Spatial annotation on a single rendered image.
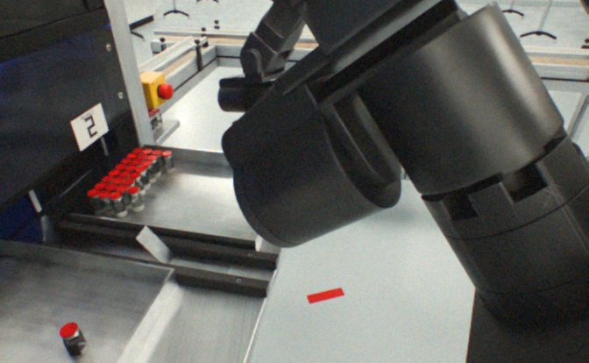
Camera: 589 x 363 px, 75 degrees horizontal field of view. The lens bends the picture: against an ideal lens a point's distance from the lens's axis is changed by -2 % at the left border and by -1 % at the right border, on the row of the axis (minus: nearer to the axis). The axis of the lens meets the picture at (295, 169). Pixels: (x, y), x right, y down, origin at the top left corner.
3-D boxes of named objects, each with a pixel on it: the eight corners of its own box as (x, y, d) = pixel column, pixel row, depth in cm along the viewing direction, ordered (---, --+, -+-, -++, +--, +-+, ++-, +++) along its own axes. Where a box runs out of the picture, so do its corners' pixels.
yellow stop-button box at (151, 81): (129, 108, 95) (122, 80, 91) (144, 96, 101) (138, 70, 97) (157, 110, 94) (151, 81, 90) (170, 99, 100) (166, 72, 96)
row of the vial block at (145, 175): (112, 217, 72) (106, 197, 70) (159, 167, 87) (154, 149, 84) (123, 218, 72) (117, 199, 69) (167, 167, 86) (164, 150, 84)
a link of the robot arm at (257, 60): (256, 49, 62) (283, 43, 69) (202, 52, 68) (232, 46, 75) (265, 121, 67) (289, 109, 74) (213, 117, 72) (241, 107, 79)
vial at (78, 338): (66, 357, 49) (54, 337, 47) (78, 341, 51) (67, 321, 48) (81, 360, 49) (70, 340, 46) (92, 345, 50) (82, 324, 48)
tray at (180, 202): (76, 229, 70) (70, 214, 68) (148, 156, 91) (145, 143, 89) (256, 256, 64) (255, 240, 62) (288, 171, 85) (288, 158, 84)
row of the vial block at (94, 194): (91, 214, 73) (84, 195, 70) (140, 165, 88) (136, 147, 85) (102, 216, 72) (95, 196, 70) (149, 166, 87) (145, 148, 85)
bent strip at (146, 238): (143, 265, 62) (135, 238, 59) (152, 252, 65) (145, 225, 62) (225, 279, 60) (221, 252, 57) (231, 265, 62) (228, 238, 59)
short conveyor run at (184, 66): (126, 152, 100) (110, 95, 92) (74, 145, 103) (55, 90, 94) (221, 67, 157) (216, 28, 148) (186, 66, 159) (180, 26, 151)
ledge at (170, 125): (109, 142, 101) (108, 136, 100) (136, 121, 111) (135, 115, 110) (158, 147, 98) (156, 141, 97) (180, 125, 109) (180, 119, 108)
